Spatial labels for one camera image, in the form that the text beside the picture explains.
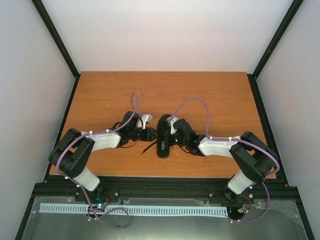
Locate right black frame post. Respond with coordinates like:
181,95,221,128
251,0,305,78

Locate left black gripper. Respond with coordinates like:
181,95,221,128
129,127,161,142

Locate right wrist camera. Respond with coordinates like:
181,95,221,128
166,116,178,135

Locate black shoelace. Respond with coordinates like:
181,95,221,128
141,136,159,155

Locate light blue slotted cable duct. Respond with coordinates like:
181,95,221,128
38,203,228,218

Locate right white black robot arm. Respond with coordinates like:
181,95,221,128
157,114,280,203

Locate left black frame post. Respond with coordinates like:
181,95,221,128
31,0,81,79

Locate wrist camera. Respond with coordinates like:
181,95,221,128
141,113,153,129
166,116,178,135

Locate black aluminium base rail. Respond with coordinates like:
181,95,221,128
32,174,300,203

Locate right small circuit board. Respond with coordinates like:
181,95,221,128
237,203,251,215

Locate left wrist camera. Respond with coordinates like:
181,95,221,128
141,113,153,129

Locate black canvas shoe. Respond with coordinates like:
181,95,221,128
156,114,173,159

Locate purple cable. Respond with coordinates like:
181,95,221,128
55,92,140,230
171,97,281,224

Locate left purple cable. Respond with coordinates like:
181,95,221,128
55,92,140,230

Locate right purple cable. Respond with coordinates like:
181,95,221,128
171,97,281,224

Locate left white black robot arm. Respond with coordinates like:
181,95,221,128
48,111,157,202

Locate left green-lit circuit board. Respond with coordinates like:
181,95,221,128
88,202,108,214

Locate black frame post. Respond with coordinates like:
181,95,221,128
251,0,305,78
31,0,81,79

